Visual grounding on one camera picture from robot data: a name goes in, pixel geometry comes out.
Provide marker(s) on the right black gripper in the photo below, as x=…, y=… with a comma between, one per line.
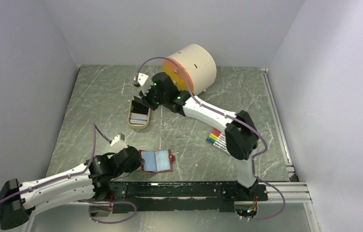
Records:
x=145, y=97

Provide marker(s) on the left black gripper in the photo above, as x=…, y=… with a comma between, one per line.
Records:
x=135, y=165

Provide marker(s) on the red leather card holder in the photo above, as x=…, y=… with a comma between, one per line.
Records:
x=157, y=161

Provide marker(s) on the grey credit card stack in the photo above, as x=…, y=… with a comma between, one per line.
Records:
x=138, y=114

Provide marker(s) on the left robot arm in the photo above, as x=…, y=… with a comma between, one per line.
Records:
x=87, y=181

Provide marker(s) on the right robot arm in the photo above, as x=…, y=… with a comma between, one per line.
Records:
x=238, y=128

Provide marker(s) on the beige oval tray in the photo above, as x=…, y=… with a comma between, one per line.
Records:
x=139, y=127

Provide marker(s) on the cream drawer cabinet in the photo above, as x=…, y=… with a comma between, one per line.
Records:
x=193, y=67

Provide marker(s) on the pack of coloured markers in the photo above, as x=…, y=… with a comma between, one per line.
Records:
x=217, y=139

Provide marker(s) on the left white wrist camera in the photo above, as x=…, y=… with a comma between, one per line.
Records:
x=118, y=142

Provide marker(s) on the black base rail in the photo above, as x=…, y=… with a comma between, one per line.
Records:
x=169, y=196

